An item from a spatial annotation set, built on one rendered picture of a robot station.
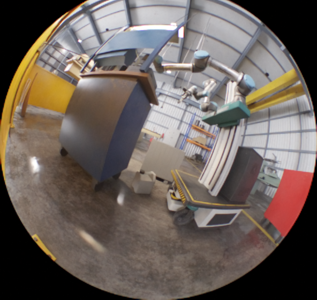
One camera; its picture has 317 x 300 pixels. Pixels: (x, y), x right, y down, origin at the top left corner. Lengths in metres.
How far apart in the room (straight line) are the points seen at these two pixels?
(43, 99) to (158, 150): 3.76
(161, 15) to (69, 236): 9.25
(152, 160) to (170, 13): 8.69
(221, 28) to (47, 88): 9.07
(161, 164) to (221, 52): 8.42
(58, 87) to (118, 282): 4.11
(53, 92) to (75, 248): 3.80
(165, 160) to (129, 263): 1.25
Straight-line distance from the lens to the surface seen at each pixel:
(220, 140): 1.13
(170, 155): 1.35
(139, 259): 0.64
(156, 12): 8.94
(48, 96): 3.88
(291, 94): 7.92
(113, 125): 0.60
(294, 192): 1.85
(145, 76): 0.63
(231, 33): 8.32
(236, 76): 0.84
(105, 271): 0.60
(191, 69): 0.95
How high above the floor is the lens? 0.60
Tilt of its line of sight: 2 degrees down
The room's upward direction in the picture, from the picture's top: 23 degrees clockwise
